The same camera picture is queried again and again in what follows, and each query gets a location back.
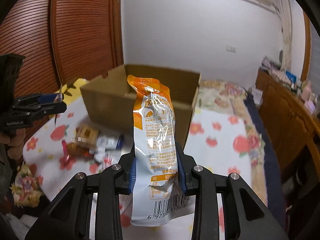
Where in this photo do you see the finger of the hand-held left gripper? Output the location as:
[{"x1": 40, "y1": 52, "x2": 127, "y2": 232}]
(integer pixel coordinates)
[
  {"x1": 15, "y1": 92, "x2": 62, "y2": 106},
  {"x1": 11, "y1": 101, "x2": 67, "y2": 121}
]

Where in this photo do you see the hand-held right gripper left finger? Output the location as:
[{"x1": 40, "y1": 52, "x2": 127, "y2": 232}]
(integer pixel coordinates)
[{"x1": 25, "y1": 145, "x2": 137, "y2": 240}]

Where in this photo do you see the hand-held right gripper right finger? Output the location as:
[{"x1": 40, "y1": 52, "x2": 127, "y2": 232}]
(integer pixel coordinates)
[{"x1": 174, "y1": 142, "x2": 288, "y2": 240}]

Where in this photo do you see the thin foil snack stick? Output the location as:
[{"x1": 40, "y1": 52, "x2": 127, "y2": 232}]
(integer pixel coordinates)
[{"x1": 53, "y1": 79, "x2": 65, "y2": 126}]

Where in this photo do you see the orange and white snack packet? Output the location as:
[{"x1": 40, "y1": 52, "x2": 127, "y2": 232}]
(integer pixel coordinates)
[{"x1": 127, "y1": 74, "x2": 194, "y2": 227}]

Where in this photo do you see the brown cardboard box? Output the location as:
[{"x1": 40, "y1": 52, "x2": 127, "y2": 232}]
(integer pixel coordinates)
[{"x1": 80, "y1": 64, "x2": 202, "y2": 148}]

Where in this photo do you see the person's left hand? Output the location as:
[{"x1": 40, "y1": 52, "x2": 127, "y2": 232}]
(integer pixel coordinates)
[{"x1": 0, "y1": 128, "x2": 25, "y2": 159}]

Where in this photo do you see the yellow pillow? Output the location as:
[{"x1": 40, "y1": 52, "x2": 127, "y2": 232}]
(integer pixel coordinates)
[{"x1": 59, "y1": 78, "x2": 88, "y2": 103}]

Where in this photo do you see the small red and white packet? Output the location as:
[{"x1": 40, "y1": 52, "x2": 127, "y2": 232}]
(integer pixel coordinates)
[{"x1": 93, "y1": 150, "x2": 116, "y2": 166}]

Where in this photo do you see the brown biscuit packet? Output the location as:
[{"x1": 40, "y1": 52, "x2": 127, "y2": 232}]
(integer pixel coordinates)
[{"x1": 74, "y1": 125, "x2": 98, "y2": 148}]

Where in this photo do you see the orange brown snack packet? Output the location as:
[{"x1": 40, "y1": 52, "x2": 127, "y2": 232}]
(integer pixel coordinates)
[{"x1": 66, "y1": 142, "x2": 87, "y2": 156}]

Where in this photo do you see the flower printed blanket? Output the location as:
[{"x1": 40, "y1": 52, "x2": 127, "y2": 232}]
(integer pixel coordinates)
[{"x1": 22, "y1": 79, "x2": 269, "y2": 240}]

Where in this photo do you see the brown slatted wooden wardrobe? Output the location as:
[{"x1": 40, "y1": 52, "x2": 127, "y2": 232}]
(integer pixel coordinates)
[{"x1": 0, "y1": 0, "x2": 124, "y2": 140}]

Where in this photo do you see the floral quilt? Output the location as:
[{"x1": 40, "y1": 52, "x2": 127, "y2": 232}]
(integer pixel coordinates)
[{"x1": 9, "y1": 162, "x2": 45, "y2": 206}]

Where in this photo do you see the dark blue bedsheet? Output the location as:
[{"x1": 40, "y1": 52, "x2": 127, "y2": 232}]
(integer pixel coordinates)
[{"x1": 243, "y1": 92, "x2": 286, "y2": 231}]

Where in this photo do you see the white box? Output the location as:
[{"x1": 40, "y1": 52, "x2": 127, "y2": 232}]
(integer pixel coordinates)
[{"x1": 251, "y1": 87, "x2": 263, "y2": 106}]

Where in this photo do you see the wooden cabinet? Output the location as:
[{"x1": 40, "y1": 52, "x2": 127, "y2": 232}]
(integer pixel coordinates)
[{"x1": 255, "y1": 69, "x2": 320, "y2": 180}]

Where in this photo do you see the pink cup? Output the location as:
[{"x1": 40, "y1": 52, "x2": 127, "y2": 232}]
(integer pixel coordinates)
[{"x1": 301, "y1": 80, "x2": 313, "y2": 101}]

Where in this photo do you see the white curtain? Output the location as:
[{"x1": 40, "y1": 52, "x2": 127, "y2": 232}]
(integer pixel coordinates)
[{"x1": 273, "y1": 0, "x2": 293, "y2": 67}]

